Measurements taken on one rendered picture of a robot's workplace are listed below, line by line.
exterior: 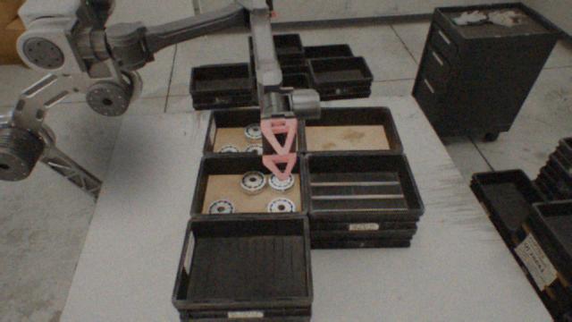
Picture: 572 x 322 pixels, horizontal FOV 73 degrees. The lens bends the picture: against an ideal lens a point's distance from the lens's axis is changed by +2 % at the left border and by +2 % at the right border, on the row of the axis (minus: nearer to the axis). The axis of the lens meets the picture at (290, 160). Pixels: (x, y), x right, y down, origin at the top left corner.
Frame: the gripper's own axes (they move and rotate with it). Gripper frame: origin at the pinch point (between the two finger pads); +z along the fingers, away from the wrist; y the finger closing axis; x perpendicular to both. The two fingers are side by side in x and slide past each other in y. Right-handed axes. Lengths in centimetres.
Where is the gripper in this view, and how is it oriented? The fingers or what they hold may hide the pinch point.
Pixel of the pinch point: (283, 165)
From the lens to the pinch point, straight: 69.0
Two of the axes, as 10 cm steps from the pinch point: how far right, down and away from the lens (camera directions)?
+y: -0.1, 7.2, 6.9
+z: 1.4, 6.9, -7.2
